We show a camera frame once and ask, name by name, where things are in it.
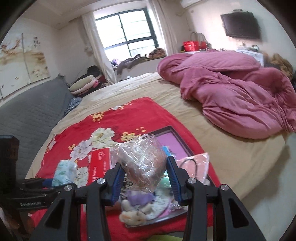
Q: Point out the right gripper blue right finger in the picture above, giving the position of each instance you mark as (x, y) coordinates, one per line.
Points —
(178, 178)

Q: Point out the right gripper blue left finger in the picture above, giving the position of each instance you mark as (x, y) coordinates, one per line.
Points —
(113, 183)

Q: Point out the white bunny plush purple bow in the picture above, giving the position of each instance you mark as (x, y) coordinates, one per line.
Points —
(135, 207)

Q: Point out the green tissue pack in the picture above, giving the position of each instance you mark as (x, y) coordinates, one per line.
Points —
(65, 173)

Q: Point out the leopard print scrunchie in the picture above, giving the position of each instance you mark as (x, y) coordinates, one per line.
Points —
(126, 185)

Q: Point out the pale floral fabric scrunchie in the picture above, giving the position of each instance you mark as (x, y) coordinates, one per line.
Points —
(162, 200)

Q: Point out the red tissue box pack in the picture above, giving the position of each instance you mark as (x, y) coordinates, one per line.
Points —
(99, 164)

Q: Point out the red floral blanket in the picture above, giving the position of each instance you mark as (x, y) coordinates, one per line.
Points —
(102, 130)

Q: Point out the beige bed sheet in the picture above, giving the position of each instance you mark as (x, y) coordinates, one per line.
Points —
(241, 163)

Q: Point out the grey quilted headboard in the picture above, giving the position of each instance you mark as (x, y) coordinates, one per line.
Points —
(31, 116)

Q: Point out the pink quilted duvet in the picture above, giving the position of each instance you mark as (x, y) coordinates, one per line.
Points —
(237, 94)

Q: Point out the folded blankets pile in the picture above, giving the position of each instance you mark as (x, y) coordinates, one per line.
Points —
(93, 80)

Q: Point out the white window curtain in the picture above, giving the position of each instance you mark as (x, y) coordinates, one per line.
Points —
(97, 47)

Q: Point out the clothes on window bench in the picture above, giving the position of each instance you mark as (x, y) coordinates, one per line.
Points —
(133, 61)

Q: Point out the red gift bags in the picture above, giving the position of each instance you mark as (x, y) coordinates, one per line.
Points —
(191, 46)

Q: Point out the white air conditioner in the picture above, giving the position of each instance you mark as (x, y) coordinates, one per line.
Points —
(187, 3)

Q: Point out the blossom wall painting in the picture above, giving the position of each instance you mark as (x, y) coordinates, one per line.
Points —
(22, 62)

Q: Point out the wall mounted black television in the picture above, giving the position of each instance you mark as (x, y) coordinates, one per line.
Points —
(241, 24)

